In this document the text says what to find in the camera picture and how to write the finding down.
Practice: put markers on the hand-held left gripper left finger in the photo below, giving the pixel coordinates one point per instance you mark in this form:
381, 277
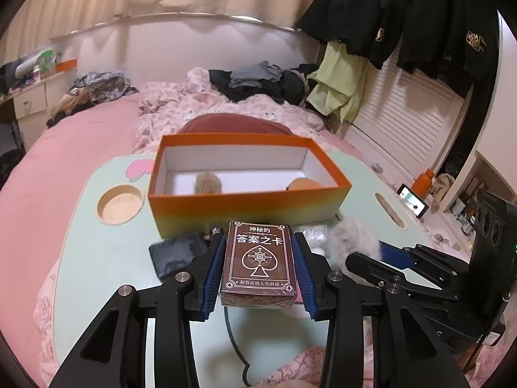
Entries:
214, 275

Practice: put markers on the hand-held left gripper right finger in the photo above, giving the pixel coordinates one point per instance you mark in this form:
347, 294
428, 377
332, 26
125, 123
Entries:
303, 275

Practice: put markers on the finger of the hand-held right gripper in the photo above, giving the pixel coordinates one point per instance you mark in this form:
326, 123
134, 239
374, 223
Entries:
371, 268
396, 254

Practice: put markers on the grey fluffy plush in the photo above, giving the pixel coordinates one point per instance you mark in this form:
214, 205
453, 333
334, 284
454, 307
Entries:
355, 234

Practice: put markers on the brown card box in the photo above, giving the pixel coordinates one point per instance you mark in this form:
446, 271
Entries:
258, 258

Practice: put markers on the orange cardboard box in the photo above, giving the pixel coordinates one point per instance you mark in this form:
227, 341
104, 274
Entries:
242, 214

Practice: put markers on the brown plush toy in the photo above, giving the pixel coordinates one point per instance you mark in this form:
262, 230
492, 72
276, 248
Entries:
305, 184

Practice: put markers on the green white container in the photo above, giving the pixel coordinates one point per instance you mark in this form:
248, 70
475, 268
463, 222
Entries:
46, 62

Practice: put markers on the clear bubble wrap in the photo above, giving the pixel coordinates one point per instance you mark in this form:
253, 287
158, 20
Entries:
313, 234

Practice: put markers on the smartphone with lit screen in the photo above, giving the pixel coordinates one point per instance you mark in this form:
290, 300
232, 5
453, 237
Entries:
414, 202

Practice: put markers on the orange bottle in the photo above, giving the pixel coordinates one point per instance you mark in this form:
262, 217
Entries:
422, 184

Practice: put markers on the beige cloth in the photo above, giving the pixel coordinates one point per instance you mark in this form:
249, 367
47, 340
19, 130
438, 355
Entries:
442, 190

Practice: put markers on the furry beige plush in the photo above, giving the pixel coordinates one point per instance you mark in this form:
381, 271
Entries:
208, 184

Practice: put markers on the white shelf unit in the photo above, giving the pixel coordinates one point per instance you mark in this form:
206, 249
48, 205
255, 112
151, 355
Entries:
484, 165

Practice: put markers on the mint green lap table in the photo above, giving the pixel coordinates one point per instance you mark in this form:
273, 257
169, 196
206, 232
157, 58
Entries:
101, 250

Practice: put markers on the white louvered door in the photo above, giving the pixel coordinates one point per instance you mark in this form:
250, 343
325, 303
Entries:
404, 121

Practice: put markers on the red-brown cushion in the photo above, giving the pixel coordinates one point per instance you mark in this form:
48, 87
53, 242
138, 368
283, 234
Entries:
234, 123

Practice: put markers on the pink printed blanket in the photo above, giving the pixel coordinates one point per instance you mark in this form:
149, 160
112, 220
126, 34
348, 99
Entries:
181, 101

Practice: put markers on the light green garment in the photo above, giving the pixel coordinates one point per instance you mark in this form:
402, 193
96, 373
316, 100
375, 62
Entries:
335, 85

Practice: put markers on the pink bed sheet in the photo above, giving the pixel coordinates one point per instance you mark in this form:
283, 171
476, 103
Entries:
60, 169

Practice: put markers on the pile of dark clothes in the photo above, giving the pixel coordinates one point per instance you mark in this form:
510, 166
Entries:
258, 81

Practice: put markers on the patterned clothes pile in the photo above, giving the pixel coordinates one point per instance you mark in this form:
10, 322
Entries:
101, 85

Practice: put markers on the black hanging jacket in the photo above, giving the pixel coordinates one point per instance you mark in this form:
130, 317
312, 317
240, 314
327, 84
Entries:
440, 28
347, 8

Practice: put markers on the black chair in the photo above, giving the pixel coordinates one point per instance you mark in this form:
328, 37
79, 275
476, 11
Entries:
10, 165

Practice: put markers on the white padded headboard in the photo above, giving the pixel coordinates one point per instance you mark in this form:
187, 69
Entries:
161, 48

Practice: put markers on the cream bedside cabinet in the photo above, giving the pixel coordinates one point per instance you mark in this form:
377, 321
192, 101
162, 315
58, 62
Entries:
30, 103

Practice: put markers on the small orange box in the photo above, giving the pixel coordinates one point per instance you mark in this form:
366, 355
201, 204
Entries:
66, 66

